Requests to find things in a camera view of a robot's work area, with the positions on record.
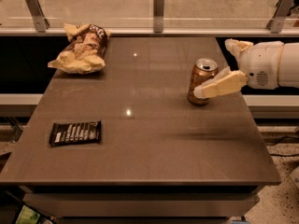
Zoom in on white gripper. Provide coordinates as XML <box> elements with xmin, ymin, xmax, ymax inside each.
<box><xmin>193</xmin><ymin>38</ymin><xmax>284</xmax><ymax>98</ymax></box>

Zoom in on orange soda can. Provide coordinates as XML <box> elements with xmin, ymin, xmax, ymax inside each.
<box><xmin>187</xmin><ymin>58</ymin><xmax>218</xmax><ymax>105</ymax></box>

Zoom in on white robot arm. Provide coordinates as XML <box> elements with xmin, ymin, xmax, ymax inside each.
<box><xmin>193</xmin><ymin>39</ymin><xmax>299</xmax><ymax>98</ymax></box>

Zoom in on brown chip bag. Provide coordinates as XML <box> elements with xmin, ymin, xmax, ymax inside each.
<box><xmin>48</xmin><ymin>23</ymin><xmax>110</xmax><ymax>74</ymax></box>

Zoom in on glass railing panel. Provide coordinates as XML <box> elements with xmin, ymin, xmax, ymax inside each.
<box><xmin>0</xmin><ymin>0</ymin><xmax>278</xmax><ymax>29</ymax></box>

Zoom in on black snack bar wrapper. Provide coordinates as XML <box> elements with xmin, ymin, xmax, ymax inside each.
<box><xmin>49</xmin><ymin>120</ymin><xmax>102</xmax><ymax>147</ymax></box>

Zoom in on grey drawer front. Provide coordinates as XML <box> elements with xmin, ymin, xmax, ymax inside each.
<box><xmin>24</xmin><ymin>193</ymin><xmax>259</xmax><ymax>217</ymax></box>

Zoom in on green package on floor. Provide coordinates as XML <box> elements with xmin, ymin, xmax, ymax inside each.
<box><xmin>12</xmin><ymin>203</ymin><xmax>55</xmax><ymax>224</ymax></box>

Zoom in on right metal railing bracket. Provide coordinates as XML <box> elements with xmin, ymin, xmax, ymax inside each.
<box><xmin>266</xmin><ymin>0</ymin><xmax>294</xmax><ymax>34</ymax></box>

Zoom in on metal railing bracket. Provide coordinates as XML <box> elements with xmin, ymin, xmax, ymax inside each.
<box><xmin>266</xmin><ymin>0</ymin><xmax>294</xmax><ymax>34</ymax></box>
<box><xmin>153</xmin><ymin>0</ymin><xmax>164</xmax><ymax>33</ymax></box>
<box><xmin>25</xmin><ymin>0</ymin><xmax>50</xmax><ymax>33</ymax></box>

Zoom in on black floor cable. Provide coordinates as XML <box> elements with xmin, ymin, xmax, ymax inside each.
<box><xmin>266</xmin><ymin>135</ymin><xmax>299</xmax><ymax>158</ymax></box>

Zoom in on middle metal railing bracket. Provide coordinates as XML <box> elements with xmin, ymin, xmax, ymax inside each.
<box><xmin>153</xmin><ymin>0</ymin><xmax>164</xmax><ymax>33</ymax></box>

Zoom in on left metal railing bracket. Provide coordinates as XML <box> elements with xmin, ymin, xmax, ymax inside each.
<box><xmin>25</xmin><ymin>0</ymin><xmax>50</xmax><ymax>33</ymax></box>

